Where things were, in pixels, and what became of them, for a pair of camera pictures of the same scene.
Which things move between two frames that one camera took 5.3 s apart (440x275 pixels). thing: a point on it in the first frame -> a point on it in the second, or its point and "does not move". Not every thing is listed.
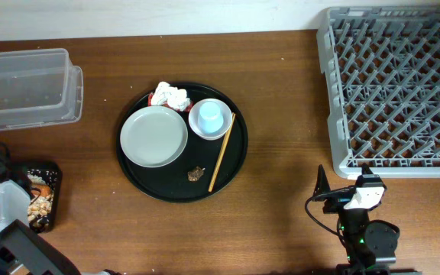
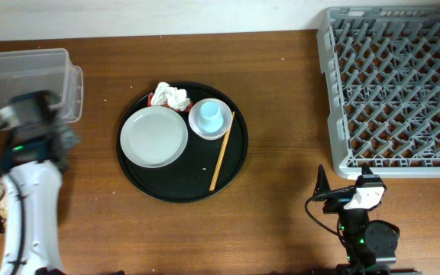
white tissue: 176,98 does not move
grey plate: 153,137 does not move
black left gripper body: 17,168 -> 70,131
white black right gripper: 338,202 does not move
